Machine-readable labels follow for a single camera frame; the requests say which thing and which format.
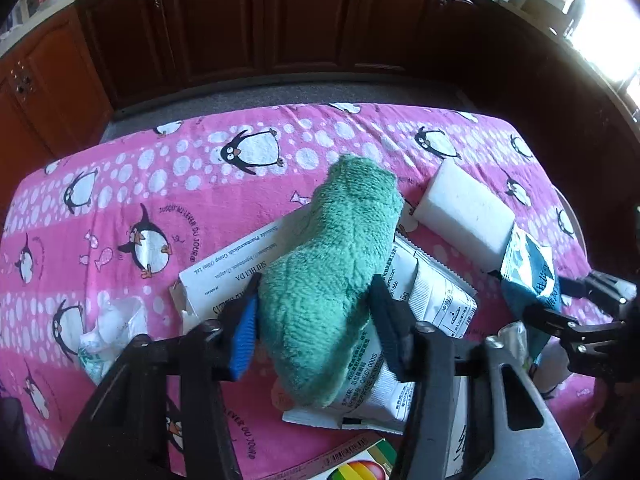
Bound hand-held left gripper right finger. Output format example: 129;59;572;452
369;275;581;480

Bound blue and white packet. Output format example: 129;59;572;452
499;222;564;367

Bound white rainbow ball medicine box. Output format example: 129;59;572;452
299;435;397;480

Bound dark wooden kitchen cabinets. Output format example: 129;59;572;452
75;0;640;211

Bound flattened white paper box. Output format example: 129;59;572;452
172;207;321;336

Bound white printed snack packet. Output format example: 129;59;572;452
281;234;478;433

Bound green fluffy cloth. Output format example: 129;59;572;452
256;154;405;409

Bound crumpled white plastic wrapper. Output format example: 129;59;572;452
77;296;151;386

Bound pink penguin printed blanket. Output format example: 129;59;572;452
0;102;597;477

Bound bright window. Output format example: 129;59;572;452
565;0;640;88

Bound light brown wooden cabinet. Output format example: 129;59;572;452
0;7;117;213

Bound white foam sponge block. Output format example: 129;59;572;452
412;160;516;274

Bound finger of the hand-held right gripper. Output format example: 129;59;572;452
554;270;628;307
521;304;623;376

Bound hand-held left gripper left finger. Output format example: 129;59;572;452
55;280;261;480

